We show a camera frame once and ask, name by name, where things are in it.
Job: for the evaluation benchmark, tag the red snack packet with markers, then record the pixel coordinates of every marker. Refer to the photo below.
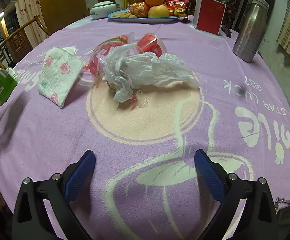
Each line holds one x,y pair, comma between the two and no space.
177,8

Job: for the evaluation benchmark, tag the wrapped pastry in plate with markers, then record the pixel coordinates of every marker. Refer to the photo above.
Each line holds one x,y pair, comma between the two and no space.
139,9

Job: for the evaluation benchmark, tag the yellow-red apple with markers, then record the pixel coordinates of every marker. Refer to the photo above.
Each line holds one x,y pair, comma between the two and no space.
160,11

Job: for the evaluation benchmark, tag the white ceramic lidded jar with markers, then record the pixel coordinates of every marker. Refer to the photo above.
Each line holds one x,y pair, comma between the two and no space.
102,9

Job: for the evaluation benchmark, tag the red and white box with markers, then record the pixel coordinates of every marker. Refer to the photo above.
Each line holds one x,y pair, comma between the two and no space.
208,16

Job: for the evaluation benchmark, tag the white plastic bag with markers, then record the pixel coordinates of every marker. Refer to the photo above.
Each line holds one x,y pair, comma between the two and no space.
129,72

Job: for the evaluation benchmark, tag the green white tissue pack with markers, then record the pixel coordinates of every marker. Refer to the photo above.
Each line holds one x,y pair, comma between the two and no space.
8,82

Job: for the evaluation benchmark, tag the floral white tissue pack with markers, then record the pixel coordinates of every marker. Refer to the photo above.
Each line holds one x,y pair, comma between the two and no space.
61,68

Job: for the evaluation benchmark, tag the stainless steel bottle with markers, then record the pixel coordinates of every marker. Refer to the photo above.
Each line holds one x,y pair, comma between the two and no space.
252,31

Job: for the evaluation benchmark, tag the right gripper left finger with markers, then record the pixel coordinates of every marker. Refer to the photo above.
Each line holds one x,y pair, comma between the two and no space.
30,219

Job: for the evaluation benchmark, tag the purple printed tablecloth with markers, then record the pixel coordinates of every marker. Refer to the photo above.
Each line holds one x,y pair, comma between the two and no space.
145,185

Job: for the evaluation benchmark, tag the blue oval fruit plate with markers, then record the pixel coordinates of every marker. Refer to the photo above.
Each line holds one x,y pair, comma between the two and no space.
145,20

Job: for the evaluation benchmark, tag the wooden round-back armchair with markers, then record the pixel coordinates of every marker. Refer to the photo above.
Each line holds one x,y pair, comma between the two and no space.
19,42

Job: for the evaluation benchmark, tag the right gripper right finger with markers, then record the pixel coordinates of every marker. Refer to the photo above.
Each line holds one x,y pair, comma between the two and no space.
258,220

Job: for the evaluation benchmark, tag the clear cup with red wrapper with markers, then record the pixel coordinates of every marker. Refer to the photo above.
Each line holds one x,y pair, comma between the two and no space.
151,43

